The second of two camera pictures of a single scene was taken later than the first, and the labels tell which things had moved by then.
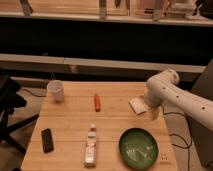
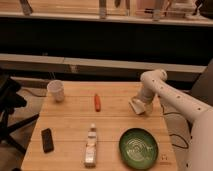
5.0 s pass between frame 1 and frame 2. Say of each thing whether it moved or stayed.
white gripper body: moved
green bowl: stayed
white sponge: stayed
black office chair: stayed
